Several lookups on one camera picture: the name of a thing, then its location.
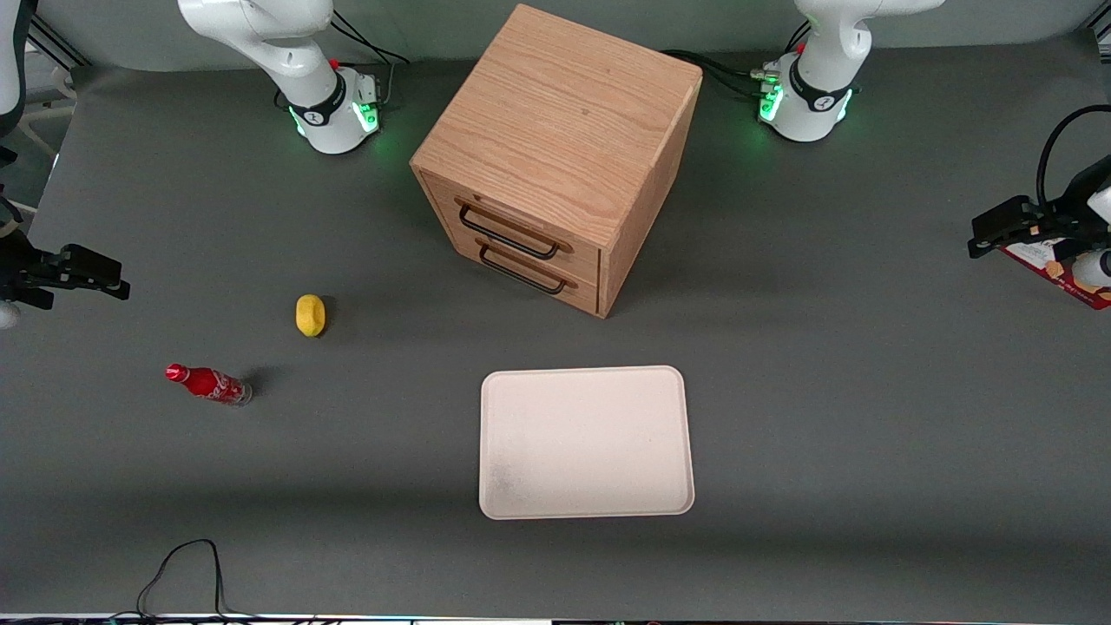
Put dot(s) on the red tartan shortbread cookie box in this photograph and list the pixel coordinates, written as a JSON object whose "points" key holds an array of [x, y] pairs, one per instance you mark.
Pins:
{"points": [[1035, 263]]}

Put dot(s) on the yellow toy lemon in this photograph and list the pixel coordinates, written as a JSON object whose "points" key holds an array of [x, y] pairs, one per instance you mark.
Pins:
{"points": [[310, 315]]}

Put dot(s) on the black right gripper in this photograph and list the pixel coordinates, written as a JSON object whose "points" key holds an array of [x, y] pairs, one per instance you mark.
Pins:
{"points": [[19, 268]]}

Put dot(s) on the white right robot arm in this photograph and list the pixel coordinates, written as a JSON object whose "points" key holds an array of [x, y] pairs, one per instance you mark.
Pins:
{"points": [[260, 35]]}

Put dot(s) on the wooden drawer cabinet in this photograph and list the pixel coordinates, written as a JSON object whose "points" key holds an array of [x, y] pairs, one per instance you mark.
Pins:
{"points": [[555, 104]]}

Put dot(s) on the wooden drawer front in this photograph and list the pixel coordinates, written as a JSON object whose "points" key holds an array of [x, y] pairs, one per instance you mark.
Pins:
{"points": [[573, 260], [583, 293]]}

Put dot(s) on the aluminium frame rail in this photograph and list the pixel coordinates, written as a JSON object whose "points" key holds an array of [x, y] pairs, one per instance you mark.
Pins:
{"points": [[1101, 39], [56, 43]]}

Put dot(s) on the red cola bottle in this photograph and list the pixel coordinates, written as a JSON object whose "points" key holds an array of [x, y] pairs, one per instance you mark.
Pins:
{"points": [[208, 383]]}

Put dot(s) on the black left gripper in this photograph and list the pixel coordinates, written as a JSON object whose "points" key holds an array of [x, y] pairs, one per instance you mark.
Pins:
{"points": [[1061, 217]]}

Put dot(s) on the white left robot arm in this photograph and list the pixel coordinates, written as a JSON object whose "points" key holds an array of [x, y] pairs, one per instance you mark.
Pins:
{"points": [[816, 87]]}

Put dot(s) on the white rectangular tray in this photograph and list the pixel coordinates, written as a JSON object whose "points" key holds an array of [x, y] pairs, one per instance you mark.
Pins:
{"points": [[586, 443]]}

